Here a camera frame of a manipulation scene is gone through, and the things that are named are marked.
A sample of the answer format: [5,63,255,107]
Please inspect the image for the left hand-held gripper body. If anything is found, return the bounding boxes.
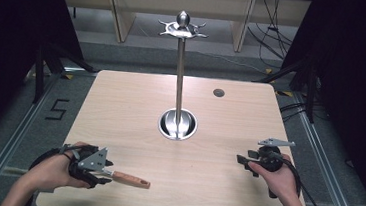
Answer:
[66,142,111,192]

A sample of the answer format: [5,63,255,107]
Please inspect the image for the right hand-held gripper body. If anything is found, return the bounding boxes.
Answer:
[254,136,297,176]

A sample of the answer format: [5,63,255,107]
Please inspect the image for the wooden-handled kitchen utensil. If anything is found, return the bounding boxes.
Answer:
[99,168,153,191]

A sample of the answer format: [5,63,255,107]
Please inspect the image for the person's right hand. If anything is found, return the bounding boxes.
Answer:
[254,151,303,205]

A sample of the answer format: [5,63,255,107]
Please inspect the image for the person's left hand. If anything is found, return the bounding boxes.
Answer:
[30,137,97,197]

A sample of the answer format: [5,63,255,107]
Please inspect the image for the round grey table grommet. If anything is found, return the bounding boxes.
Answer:
[212,88,226,99]

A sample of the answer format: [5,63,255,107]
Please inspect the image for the black metal stand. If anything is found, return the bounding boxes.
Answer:
[30,40,101,110]
[252,51,323,125]

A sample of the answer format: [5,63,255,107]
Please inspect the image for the metal utensil hanging stand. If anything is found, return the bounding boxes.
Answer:
[147,8,212,144]

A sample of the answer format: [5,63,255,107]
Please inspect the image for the light wooden desk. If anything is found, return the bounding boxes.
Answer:
[53,0,312,61]

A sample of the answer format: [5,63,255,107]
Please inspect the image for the left hand-held gripper cable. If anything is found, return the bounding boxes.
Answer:
[29,140,83,176]

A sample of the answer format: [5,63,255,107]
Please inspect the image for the hand-held gripper cable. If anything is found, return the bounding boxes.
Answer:
[263,151,345,206]
[29,140,83,176]

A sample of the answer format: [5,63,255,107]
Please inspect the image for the black floor cables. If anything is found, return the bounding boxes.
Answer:
[244,0,302,63]
[278,98,310,126]

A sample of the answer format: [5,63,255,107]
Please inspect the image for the aluminium floor rail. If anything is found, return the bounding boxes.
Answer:
[282,92,366,206]
[0,66,61,206]

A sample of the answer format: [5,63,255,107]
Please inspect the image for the right hand-held gripper cable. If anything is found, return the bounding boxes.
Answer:
[263,151,345,206]

